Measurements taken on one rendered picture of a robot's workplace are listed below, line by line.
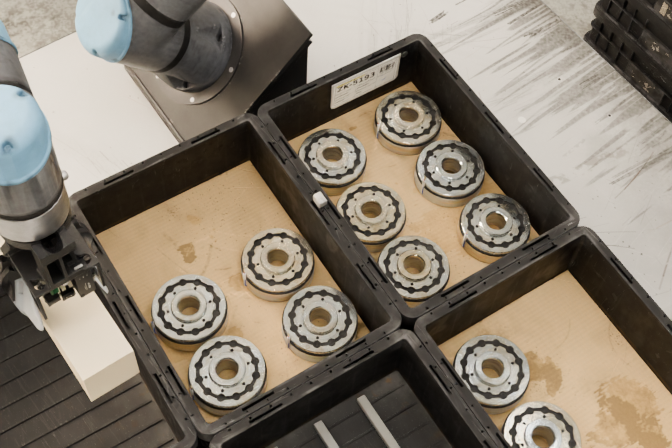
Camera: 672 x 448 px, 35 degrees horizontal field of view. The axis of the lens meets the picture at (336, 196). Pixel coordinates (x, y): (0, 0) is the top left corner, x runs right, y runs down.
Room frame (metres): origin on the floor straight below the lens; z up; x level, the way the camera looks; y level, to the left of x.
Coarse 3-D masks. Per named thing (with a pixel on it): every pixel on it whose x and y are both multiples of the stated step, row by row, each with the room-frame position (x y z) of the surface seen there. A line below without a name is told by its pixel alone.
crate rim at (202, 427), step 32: (224, 128) 0.88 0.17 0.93; (256, 128) 0.88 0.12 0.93; (160, 160) 0.81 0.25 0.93; (288, 160) 0.83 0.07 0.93; (96, 192) 0.75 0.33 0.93; (96, 256) 0.65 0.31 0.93; (352, 256) 0.69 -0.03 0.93; (160, 352) 0.53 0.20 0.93; (352, 352) 0.55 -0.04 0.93; (288, 384) 0.50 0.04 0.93; (192, 416) 0.45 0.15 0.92; (224, 416) 0.45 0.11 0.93
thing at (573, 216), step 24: (384, 48) 1.05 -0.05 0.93; (432, 48) 1.06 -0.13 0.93; (336, 72) 1.00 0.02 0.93; (456, 72) 1.02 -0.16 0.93; (288, 96) 0.94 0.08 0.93; (264, 120) 0.90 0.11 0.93; (288, 144) 0.86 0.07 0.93; (528, 168) 0.86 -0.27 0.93; (552, 192) 0.82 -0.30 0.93; (336, 216) 0.75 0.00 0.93; (576, 216) 0.78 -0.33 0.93; (360, 240) 0.71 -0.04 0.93; (552, 240) 0.74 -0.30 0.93; (504, 264) 0.70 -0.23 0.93; (384, 288) 0.64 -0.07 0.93; (408, 312) 0.61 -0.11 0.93
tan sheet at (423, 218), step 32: (384, 96) 1.04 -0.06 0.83; (320, 128) 0.96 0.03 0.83; (352, 128) 0.97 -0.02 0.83; (448, 128) 0.99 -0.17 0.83; (384, 160) 0.92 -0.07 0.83; (416, 160) 0.92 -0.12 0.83; (416, 192) 0.86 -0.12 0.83; (480, 192) 0.87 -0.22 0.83; (416, 224) 0.81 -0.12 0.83; (448, 224) 0.81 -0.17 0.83; (448, 256) 0.76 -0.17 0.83
